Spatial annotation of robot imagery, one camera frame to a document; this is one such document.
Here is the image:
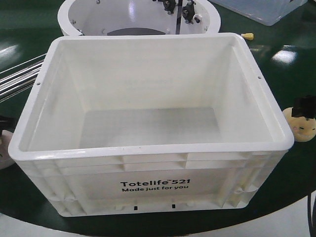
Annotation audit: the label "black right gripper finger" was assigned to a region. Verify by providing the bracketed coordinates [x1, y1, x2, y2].
[291, 97, 316, 118]

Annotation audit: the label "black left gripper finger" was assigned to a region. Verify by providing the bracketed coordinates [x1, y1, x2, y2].
[0, 116, 14, 135]

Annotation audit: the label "yellow plush fruit toy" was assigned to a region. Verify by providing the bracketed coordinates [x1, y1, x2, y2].
[282, 107, 316, 142]

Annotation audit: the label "pink plush ball toy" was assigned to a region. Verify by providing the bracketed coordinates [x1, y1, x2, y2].
[0, 130, 15, 169]

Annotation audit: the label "white plastic tote box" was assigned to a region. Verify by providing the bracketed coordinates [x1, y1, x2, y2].
[8, 33, 294, 217]

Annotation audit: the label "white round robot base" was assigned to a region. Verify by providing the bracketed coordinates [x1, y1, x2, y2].
[57, 0, 221, 36]

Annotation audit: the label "chrome metal rods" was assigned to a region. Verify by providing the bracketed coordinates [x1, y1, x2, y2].
[0, 53, 46, 102]

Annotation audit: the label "small yellow toy piece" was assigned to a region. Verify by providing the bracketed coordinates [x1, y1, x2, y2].
[241, 33, 254, 40]

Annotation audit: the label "clear plastic storage bin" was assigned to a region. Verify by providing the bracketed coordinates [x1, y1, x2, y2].
[212, 0, 307, 26]

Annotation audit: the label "black cable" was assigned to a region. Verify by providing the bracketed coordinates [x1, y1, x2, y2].
[307, 192, 316, 237]

